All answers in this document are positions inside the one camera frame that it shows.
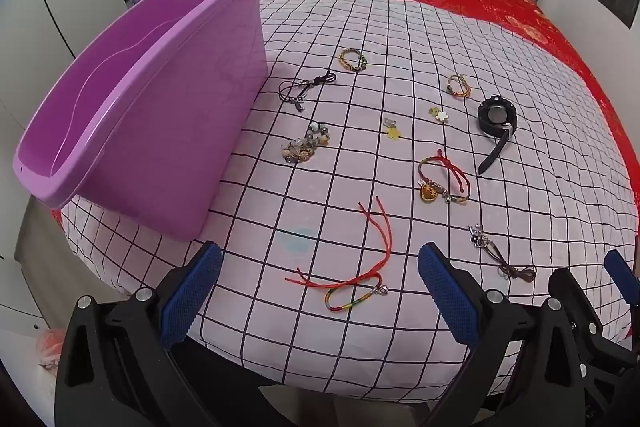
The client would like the pink plastic bag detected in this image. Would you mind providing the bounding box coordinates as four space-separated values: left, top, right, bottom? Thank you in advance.
36 328 66 370

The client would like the black wrist watch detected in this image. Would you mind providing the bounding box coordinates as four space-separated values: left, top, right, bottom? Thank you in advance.
476 94 517 176

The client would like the grey beaded bracelet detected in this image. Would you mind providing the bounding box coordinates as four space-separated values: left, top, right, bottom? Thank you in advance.
280 122 332 165

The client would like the brown cord necklace silver charm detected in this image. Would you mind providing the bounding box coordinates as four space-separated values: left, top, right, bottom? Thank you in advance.
467 224 537 282

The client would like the black cord necklace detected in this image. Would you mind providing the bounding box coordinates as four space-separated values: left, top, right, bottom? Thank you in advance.
278 71 337 114

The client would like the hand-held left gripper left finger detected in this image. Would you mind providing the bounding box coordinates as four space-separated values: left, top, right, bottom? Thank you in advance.
54 241 261 427

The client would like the green yellow braided bracelet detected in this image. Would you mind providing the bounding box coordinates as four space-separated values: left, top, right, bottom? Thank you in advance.
338 48 370 74

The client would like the purple plastic basin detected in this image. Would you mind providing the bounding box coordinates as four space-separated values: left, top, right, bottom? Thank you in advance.
12 0 271 242

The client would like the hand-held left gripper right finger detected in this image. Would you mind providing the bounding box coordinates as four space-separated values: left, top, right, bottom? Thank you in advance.
417 242 588 427

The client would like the red string rainbow bracelet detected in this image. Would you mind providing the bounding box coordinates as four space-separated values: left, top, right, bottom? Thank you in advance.
285 202 393 312

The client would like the yellow flower charm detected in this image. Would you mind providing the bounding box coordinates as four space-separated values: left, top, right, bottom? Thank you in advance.
382 117 405 142

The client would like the red cord bracelet gold pendant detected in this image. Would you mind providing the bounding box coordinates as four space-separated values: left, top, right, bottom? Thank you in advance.
417 149 471 205

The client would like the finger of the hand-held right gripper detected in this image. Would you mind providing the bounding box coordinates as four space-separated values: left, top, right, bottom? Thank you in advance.
604 249 640 308
547 268 640 373

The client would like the white black checkered bed sheet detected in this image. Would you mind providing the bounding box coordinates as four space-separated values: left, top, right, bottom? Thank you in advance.
60 0 640 408

